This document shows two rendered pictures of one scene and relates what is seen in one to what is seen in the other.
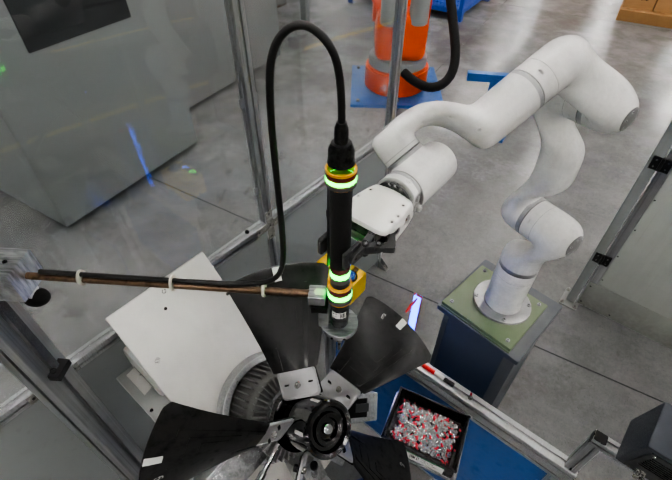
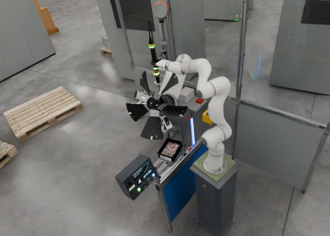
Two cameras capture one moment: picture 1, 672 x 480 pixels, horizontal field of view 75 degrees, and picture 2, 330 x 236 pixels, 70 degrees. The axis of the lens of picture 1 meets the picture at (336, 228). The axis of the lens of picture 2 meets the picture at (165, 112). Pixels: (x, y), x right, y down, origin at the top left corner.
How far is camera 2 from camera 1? 1.99 m
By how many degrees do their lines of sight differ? 70
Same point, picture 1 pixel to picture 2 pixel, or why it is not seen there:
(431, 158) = (176, 64)
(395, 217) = (159, 64)
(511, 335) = (198, 165)
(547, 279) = not seen: outside the picture
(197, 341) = not seen: hidden behind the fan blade
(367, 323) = (179, 108)
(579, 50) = (197, 62)
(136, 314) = not seen: hidden behind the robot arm
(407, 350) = (173, 118)
